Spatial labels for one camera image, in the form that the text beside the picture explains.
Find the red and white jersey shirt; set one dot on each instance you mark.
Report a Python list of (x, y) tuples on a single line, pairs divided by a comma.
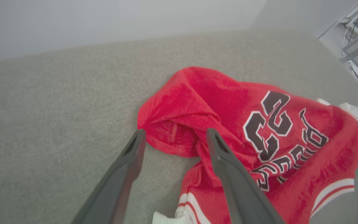
[(228, 99)]

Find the white desk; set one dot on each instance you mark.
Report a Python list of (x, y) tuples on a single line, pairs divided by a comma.
[(334, 37)]

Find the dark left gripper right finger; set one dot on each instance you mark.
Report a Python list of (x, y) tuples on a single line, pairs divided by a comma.
[(241, 196)]

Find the light grey desk bracket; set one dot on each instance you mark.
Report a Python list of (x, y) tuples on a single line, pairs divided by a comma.
[(357, 49)]

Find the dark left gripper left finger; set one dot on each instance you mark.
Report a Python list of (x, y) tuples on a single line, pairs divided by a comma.
[(113, 193)]

